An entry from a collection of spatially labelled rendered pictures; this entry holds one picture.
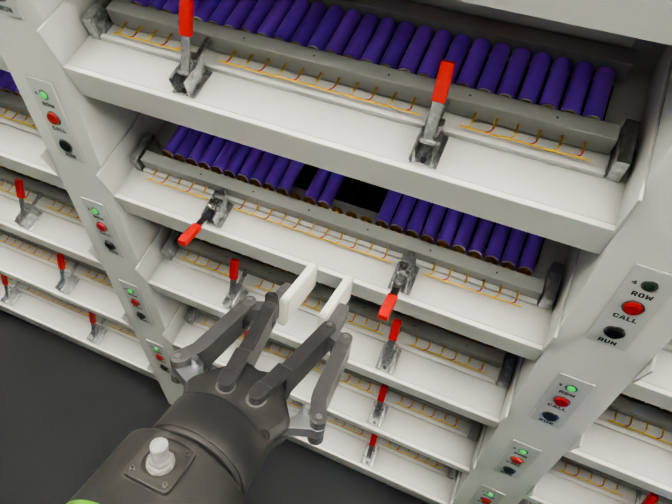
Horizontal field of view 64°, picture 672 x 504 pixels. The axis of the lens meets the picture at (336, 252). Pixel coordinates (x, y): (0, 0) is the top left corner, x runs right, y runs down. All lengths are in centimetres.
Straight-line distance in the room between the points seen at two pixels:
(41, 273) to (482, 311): 96
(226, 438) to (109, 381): 120
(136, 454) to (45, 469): 116
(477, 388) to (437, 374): 6
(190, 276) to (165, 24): 44
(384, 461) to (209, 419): 86
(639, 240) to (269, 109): 37
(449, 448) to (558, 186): 60
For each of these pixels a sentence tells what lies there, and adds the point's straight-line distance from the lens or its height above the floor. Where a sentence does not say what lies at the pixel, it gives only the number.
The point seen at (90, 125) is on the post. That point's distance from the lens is 77.
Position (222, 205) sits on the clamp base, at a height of 78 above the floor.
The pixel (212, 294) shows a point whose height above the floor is 56.
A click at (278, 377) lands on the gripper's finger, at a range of 42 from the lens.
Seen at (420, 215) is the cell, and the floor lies 80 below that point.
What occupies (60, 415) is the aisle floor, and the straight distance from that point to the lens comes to 155.
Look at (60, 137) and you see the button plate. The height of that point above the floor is 84.
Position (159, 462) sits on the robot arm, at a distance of 33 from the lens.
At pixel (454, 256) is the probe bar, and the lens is 67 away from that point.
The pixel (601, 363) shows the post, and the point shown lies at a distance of 67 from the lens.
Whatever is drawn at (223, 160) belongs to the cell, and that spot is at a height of 80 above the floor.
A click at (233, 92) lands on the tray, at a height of 96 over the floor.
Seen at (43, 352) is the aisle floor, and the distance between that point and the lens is 167.
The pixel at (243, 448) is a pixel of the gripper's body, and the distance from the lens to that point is 37.
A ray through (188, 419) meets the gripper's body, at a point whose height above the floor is 96.
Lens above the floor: 129
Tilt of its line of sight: 49 degrees down
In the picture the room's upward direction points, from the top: 2 degrees clockwise
